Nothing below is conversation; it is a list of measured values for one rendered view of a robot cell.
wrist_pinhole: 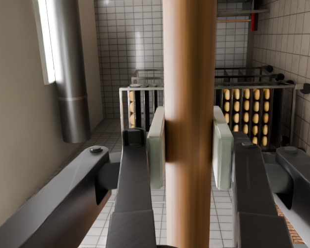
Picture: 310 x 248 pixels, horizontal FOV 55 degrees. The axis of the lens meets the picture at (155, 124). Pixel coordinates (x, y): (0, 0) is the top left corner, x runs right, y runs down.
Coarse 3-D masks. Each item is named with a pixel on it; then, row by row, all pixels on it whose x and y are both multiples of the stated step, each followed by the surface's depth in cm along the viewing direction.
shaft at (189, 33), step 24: (168, 0) 16; (192, 0) 15; (216, 0) 16; (168, 24) 16; (192, 24) 16; (168, 48) 17; (192, 48) 16; (168, 72) 17; (192, 72) 16; (168, 96) 17; (192, 96) 17; (168, 120) 18; (192, 120) 17; (168, 144) 18; (192, 144) 18; (168, 168) 19; (192, 168) 18; (168, 192) 19; (192, 192) 18; (168, 216) 20; (192, 216) 19; (168, 240) 21; (192, 240) 20
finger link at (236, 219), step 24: (240, 144) 14; (240, 168) 12; (264, 168) 12; (240, 192) 10; (264, 192) 10; (240, 216) 8; (264, 216) 8; (240, 240) 7; (264, 240) 7; (288, 240) 7
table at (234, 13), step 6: (252, 0) 397; (246, 6) 435; (252, 6) 399; (222, 12) 402; (228, 12) 402; (234, 12) 401; (240, 12) 400; (246, 12) 400; (252, 12) 399; (258, 12) 399; (264, 12) 398
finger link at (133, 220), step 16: (128, 128) 15; (128, 144) 15; (144, 144) 15; (128, 160) 13; (144, 160) 13; (128, 176) 12; (144, 176) 12; (128, 192) 10; (144, 192) 10; (128, 208) 9; (144, 208) 9; (112, 224) 8; (128, 224) 8; (144, 224) 8; (112, 240) 7; (128, 240) 7; (144, 240) 7
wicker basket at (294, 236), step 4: (276, 204) 182; (280, 212) 161; (284, 216) 177; (288, 220) 169; (288, 224) 151; (288, 228) 148; (292, 228) 148; (292, 232) 144; (296, 232) 157; (292, 236) 142; (296, 236) 141; (292, 240) 139; (296, 240) 139; (300, 240) 139
